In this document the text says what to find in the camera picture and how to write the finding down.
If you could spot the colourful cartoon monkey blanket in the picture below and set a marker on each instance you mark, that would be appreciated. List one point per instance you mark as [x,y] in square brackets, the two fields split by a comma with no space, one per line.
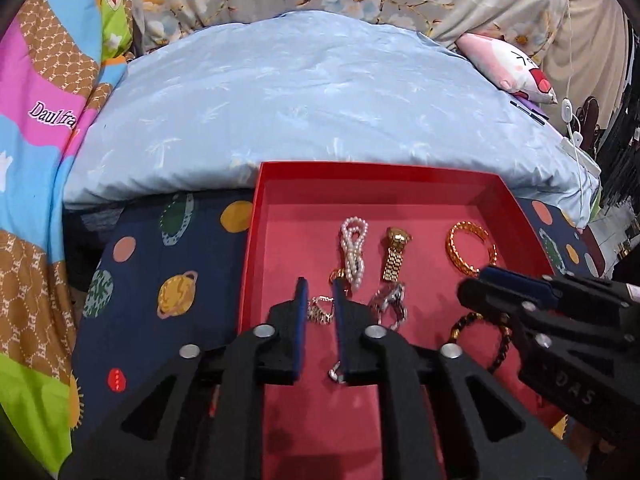
[40,160]

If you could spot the red cardboard box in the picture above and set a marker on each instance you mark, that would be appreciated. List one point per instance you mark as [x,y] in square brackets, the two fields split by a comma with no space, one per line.
[300,240]

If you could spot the pink cartoon pillow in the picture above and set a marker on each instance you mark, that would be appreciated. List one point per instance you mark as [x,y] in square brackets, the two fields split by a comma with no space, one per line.
[500,65]

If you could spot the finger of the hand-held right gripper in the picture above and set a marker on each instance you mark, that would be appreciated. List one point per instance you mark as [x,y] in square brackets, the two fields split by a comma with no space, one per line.
[492,300]
[510,279]

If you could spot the dark red chair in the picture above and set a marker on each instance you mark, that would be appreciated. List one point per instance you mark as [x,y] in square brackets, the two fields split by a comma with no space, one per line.
[592,110]

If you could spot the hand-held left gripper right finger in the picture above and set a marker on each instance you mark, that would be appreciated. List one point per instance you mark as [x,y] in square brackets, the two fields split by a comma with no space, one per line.
[342,330]

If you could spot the gold wrist watch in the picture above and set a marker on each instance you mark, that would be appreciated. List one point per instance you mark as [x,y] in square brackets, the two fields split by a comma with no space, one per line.
[395,255]

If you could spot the beige curtain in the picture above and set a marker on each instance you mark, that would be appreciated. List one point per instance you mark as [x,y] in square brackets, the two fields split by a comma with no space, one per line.
[590,35]

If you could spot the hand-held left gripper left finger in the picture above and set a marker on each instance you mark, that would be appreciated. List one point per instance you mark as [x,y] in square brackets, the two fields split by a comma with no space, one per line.
[300,330]

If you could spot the light blue pillow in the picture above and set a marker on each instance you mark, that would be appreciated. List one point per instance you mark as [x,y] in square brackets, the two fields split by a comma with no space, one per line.
[300,100]

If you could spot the black pen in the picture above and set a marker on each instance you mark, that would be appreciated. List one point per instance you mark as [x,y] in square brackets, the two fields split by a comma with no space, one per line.
[530,111]

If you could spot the hanging dark clothes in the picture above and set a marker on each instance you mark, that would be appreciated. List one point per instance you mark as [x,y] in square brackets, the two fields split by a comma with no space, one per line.
[622,125]

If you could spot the gold bangle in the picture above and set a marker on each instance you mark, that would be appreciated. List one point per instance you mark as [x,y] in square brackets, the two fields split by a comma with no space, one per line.
[452,250]

